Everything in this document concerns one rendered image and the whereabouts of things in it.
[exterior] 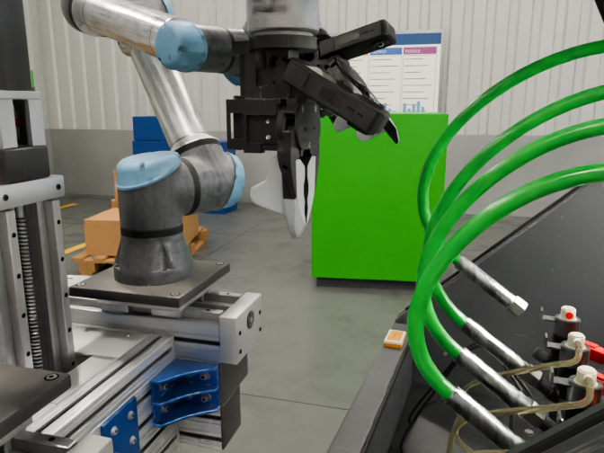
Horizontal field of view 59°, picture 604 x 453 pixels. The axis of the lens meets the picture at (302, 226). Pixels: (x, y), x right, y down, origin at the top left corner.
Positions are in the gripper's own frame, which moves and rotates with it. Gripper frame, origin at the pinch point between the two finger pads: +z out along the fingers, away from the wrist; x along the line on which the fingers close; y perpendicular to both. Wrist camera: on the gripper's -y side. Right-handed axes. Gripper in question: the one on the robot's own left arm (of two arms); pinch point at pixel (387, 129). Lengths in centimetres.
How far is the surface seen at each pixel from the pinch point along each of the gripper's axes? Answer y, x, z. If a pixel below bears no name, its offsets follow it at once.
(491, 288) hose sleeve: 0.1, 6.5, 27.4
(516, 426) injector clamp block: 8.0, 4.2, 42.3
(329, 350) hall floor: 139, -197, -6
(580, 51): -23.2, 10.9, 12.6
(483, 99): -13.0, 11.7, 10.0
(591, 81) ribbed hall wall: -98, -625, -145
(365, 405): 24.3, 4.6, 31.1
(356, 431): 24.0, 10.6, 33.3
